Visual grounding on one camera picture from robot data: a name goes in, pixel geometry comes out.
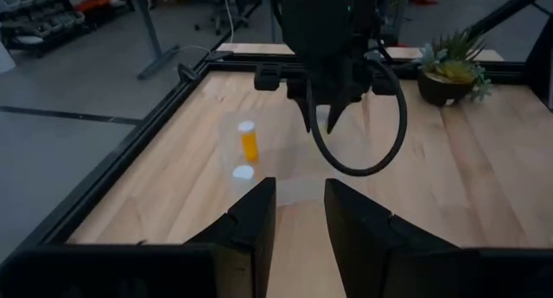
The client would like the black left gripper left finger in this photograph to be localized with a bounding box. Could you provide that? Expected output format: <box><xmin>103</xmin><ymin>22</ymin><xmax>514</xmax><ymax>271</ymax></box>
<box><xmin>184</xmin><ymin>176</ymin><xmax>278</xmax><ymax>298</ymax></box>

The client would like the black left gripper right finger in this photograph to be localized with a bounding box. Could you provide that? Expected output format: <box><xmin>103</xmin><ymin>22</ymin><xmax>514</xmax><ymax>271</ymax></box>
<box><xmin>323</xmin><ymin>178</ymin><xmax>460</xmax><ymax>298</ymax></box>

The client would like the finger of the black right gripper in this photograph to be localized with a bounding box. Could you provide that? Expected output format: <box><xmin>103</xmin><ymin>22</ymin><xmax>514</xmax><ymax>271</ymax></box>
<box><xmin>326</xmin><ymin>97</ymin><xmax>354</xmax><ymax>136</ymax></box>
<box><xmin>296</xmin><ymin>94</ymin><xmax>315</xmax><ymax>134</ymax></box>

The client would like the small orange pill bottle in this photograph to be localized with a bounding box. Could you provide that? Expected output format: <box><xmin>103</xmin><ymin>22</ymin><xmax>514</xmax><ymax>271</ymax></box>
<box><xmin>237</xmin><ymin>120</ymin><xmax>260</xmax><ymax>164</ymax></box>

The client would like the small pale yellow pill bottle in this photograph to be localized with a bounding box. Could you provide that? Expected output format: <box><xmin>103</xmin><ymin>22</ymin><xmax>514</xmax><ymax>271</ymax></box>
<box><xmin>232</xmin><ymin>164</ymin><xmax>257</xmax><ymax>191</ymax></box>

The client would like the frosted plastic bin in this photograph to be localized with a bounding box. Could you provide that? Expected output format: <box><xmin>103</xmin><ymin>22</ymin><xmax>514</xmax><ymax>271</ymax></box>
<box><xmin>218</xmin><ymin>107</ymin><xmax>329</xmax><ymax>206</ymax></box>

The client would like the potted succulent plant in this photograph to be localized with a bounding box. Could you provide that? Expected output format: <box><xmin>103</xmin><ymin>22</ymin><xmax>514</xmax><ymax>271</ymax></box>
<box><xmin>416</xmin><ymin>28</ymin><xmax>493</xmax><ymax>108</ymax></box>

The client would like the black office chair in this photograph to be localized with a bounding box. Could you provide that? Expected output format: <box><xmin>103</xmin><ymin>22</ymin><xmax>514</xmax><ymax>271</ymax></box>
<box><xmin>194</xmin><ymin>0</ymin><xmax>264</xmax><ymax>35</ymax></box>

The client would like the grey table clamp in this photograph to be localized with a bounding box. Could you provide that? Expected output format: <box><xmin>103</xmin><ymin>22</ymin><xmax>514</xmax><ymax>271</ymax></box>
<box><xmin>176</xmin><ymin>62</ymin><xmax>200</xmax><ymax>84</ymax></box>

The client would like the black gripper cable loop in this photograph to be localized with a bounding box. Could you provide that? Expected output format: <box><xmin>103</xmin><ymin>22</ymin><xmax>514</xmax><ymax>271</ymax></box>
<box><xmin>305</xmin><ymin>58</ymin><xmax>409</xmax><ymax>178</ymax></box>

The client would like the black gantry post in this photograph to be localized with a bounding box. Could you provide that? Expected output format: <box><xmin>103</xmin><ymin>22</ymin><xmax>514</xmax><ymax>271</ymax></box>
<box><xmin>468</xmin><ymin>0</ymin><xmax>553</xmax><ymax>113</ymax></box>

